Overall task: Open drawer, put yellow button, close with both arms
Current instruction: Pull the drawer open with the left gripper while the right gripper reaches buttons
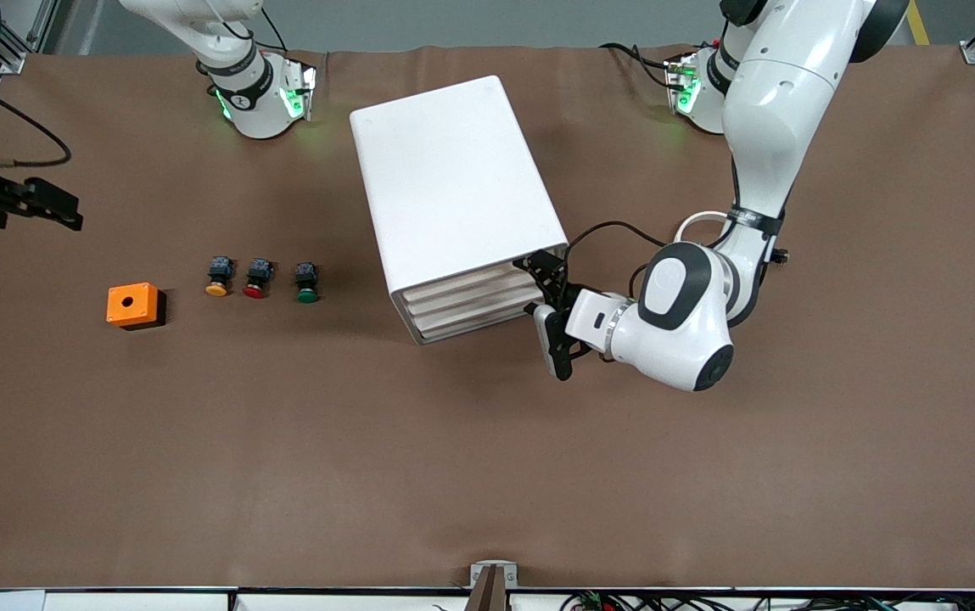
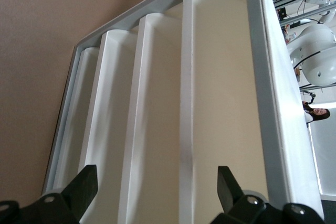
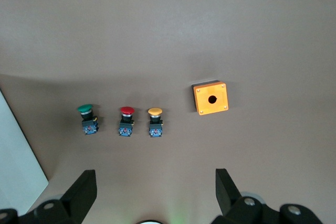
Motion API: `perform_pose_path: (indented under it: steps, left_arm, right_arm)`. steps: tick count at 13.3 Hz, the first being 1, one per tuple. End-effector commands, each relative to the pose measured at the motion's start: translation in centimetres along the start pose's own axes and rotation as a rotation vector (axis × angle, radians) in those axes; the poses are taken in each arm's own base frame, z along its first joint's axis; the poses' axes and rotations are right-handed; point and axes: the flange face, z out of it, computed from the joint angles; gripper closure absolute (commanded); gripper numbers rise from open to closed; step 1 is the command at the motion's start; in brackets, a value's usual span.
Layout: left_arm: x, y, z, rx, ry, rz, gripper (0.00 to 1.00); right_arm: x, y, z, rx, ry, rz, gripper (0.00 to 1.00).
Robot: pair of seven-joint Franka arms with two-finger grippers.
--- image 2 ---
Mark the person with dark hair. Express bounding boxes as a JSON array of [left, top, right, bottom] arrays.
[[303, 107, 331, 124]]

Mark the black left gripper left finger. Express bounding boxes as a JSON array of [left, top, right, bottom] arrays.
[[0, 165, 98, 224]]

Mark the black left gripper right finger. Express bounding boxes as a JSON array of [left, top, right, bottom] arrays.
[[217, 166, 325, 224]]

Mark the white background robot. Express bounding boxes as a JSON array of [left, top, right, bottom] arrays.
[[301, 0, 336, 23]]

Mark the brown table mat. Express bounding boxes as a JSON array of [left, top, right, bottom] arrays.
[[0, 0, 191, 204]]

